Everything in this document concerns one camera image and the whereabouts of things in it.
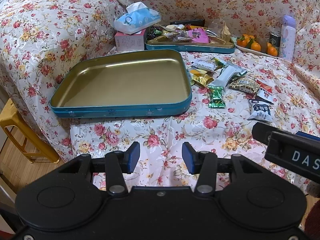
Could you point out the patterned gold black snack packet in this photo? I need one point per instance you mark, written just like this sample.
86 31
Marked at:
245 84

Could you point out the blue tin tray with snacks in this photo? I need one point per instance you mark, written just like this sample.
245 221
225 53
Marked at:
215 45

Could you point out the white fruit plate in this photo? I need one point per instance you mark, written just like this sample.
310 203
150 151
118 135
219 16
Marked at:
262 41

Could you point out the empty blue gold tin tray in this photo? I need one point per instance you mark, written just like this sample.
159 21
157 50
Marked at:
127 85

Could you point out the white small snack packet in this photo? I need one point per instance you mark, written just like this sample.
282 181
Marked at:
205 65

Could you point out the floral sofa cover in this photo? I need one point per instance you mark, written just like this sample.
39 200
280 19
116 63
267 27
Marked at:
41 40

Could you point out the front middle mandarin orange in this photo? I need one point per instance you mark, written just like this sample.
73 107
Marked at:
255 46

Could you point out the dark coffee can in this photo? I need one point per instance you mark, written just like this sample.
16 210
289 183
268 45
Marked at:
274 39

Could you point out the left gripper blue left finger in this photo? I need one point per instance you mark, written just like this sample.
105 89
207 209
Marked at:
118 163

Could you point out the front right mandarin orange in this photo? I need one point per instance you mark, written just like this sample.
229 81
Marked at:
272 51

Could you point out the beige paper snack bag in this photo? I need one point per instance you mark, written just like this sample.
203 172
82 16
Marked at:
225 33

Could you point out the purple bunny thermos bottle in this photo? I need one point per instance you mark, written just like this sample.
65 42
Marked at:
287 38

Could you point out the pink snack packet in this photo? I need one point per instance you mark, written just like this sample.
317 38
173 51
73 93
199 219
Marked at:
198 35

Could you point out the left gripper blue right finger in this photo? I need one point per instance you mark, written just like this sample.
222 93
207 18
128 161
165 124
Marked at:
204 164

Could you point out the black remote control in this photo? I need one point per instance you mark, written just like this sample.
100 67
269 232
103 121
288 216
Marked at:
194 22

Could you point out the green candy wrapper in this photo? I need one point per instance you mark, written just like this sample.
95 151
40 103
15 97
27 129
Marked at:
216 100

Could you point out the front left mandarin orange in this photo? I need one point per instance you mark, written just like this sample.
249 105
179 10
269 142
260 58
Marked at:
242 41

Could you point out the blue tissue pack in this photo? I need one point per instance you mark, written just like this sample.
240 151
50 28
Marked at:
137 18

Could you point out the white black snack packet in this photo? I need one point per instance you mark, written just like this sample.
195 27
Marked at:
259 110

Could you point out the pink tissue box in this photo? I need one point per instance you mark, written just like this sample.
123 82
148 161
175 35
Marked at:
134 42

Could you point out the mandarin orange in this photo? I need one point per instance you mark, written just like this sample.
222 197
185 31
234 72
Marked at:
255 46
242 41
272 51

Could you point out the gold candy wrapper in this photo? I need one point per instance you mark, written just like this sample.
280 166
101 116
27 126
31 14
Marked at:
201 77

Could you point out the white long snack bar packet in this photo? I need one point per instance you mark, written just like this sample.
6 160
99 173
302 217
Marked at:
229 72

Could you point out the red white wafer snack packet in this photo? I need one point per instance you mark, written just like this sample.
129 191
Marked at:
265 92

